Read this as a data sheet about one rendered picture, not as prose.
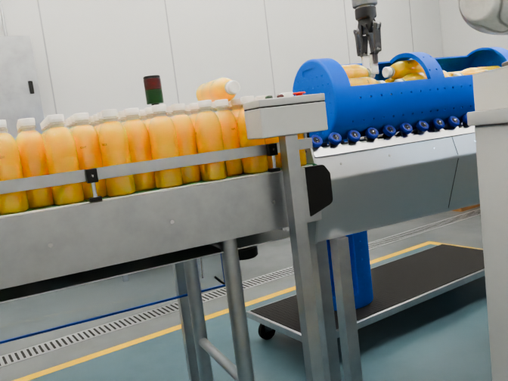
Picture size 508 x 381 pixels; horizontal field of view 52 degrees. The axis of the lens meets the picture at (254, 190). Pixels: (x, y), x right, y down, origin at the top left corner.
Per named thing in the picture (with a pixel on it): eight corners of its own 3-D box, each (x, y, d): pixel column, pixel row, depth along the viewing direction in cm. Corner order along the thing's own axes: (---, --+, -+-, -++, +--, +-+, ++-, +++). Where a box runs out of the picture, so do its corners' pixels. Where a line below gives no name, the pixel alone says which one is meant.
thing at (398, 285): (521, 280, 294) (520, 254, 292) (317, 374, 214) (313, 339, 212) (443, 265, 337) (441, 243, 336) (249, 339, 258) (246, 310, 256)
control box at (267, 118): (328, 129, 142) (324, 91, 141) (263, 138, 134) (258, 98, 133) (309, 131, 151) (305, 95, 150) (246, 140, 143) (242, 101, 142)
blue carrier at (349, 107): (527, 114, 203) (521, 39, 200) (340, 142, 167) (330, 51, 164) (469, 119, 229) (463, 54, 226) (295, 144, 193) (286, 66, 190)
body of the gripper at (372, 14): (381, 4, 183) (383, 31, 185) (366, 10, 191) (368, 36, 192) (363, 4, 180) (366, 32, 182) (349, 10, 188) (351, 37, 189)
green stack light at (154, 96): (165, 101, 191) (164, 88, 190) (149, 103, 188) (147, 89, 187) (161, 103, 196) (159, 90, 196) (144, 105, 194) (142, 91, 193)
